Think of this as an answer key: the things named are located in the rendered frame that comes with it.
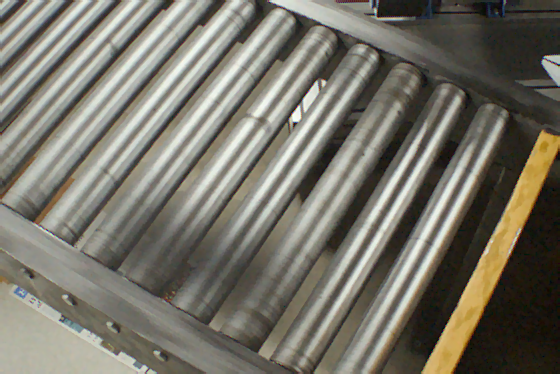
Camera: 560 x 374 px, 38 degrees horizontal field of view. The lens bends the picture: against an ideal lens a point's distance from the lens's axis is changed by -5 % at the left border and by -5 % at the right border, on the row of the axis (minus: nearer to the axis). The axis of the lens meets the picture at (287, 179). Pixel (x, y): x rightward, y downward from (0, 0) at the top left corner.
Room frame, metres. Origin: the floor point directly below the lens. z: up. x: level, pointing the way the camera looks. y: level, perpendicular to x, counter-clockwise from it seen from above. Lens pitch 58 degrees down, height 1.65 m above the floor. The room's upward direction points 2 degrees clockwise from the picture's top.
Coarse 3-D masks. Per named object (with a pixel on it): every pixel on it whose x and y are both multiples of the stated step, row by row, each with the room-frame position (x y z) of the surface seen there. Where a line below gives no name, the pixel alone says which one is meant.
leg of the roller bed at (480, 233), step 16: (512, 176) 0.64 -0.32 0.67; (496, 192) 0.65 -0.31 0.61; (512, 192) 0.63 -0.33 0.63; (496, 208) 0.64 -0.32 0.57; (480, 224) 0.65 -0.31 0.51; (496, 224) 0.64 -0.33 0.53; (480, 240) 0.64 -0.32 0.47; (480, 256) 0.64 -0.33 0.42; (464, 272) 0.64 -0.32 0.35; (464, 288) 0.64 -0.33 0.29; (448, 304) 0.64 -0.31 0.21; (448, 320) 0.64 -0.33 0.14; (432, 336) 0.65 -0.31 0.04
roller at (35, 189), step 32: (192, 0) 0.83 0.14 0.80; (160, 32) 0.77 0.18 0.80; (192, 32) 0.80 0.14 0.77; (128, 64) 0.71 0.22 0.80; (160, 64) 0.73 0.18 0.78; (96, 96) 0.66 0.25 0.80; (128, 96) 0.67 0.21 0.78; (64, 128) 0.61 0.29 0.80; (96, 128) 0.61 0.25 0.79; (64, 160) 0.56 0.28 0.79; (32, 192) 0.51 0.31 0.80
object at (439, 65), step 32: (224, 0) 0.87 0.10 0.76; (256, 0) 0.84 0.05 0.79; (288, 0) 0.84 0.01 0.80; (320, 0) 0.84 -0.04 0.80; (352, 32) 0.78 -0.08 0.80; (384, 32) 0.78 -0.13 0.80; (384, 64) 0.75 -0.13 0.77; (416, 64) 0.73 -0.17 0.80; (448, 64) 0.73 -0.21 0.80; (480, 96) 0.68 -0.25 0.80; (512, 96) 0.68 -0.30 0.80; (544, 96) 0.68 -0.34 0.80; (512, 128) 0.65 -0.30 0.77; (544, 128) 0.63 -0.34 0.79; (512, 160) 0.64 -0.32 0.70
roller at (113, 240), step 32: (256, 32) 0.78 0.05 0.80; (288, 32) 0.78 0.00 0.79; (256, 64) 0.72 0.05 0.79; (224, 96) 0.66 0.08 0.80; (192, 128) 0.61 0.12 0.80; (160, 160) 0.56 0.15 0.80; (192, 160) 0.57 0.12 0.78; (128, 192) 0.51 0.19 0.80; (160, 192) 0.52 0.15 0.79; (128, 224) 0.47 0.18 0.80; (96, 256) 0.43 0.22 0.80
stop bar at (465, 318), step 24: (552, 144) 0.59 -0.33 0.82; (528, 168) 0.55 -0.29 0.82; (528, 192) 0.52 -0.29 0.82; (504, 216) 0.48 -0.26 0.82; (528, 216) 0.49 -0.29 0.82; (504, 240) 0.45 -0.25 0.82; (480, 264) 0.42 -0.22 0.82; (504, 264) 0.42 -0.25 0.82; (480, 288) 0.39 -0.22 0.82; (456, 312) 0.36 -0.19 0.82; (480, 312) 0.36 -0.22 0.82; (456, 336) 0.33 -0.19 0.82; (432, 360) 0.30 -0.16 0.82; (456, 360) 0.30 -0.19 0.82
